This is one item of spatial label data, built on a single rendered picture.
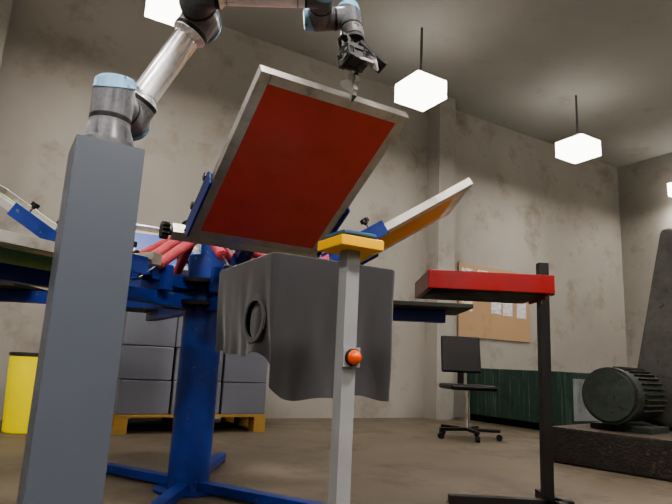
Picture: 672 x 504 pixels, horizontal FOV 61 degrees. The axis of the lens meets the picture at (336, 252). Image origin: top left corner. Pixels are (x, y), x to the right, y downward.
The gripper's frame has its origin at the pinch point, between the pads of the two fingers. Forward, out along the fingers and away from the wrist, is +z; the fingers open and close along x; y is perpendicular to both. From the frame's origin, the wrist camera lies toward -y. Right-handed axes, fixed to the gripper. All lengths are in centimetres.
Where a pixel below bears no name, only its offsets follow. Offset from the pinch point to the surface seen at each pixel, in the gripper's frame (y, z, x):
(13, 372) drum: 76, -10, -388
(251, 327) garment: 21, 64, -49
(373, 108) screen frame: -13.9, -8.2, -14.9
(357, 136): -14.4, -4.9, -27.2
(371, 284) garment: -12, 54, -29
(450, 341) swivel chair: -310, -36, -313
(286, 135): 11.2, -2.9, -34.4
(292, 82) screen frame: 18.0, -8.2, -14.8
